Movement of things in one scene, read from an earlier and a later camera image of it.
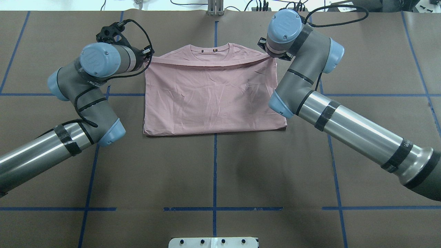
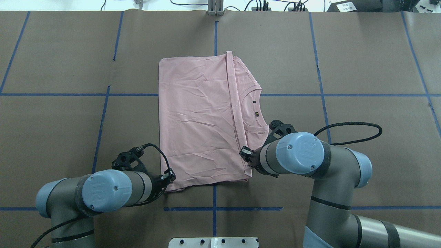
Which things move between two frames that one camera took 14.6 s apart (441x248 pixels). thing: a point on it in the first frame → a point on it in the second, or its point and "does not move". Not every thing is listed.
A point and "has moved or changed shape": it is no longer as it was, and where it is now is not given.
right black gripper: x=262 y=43 → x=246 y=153
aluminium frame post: x=215 y=8 does not move
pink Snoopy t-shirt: x=212 y=88 has moved or changed shape
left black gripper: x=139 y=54 → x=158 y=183
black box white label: x=370 y=6 does not move
